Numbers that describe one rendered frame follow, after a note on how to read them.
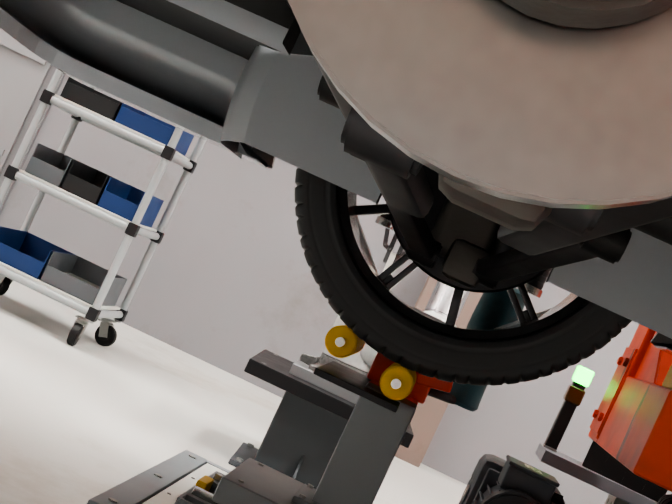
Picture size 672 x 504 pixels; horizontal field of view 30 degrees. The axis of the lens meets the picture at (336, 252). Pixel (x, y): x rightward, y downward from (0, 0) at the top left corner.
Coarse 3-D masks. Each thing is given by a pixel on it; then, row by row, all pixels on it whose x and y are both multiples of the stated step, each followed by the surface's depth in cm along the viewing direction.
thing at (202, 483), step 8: (216, 472) 237; (200, 480) 224; (208, 480) 227; (216, 480) 236; (192, 488) 220; (200, 488) 217; (208, 488) 228; (216, 488) 234; (184, 496) 212; (192, 496) 215; (200, 496) 216; (208, 496) 216
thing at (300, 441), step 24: (264, 360) 358; (288, 360) 393; (288, 384) 345; (312, 384) 353; (288, 408) 357; (312, 408) 357; (336, 408) 345; (288, 432) 357; (312, 432) 357; (336, 432) 357; (408, 432) 344; (240, 456) 362; (264, 456) 357; (288, 456) 357; (312, 456) 357; (312, 480) 357
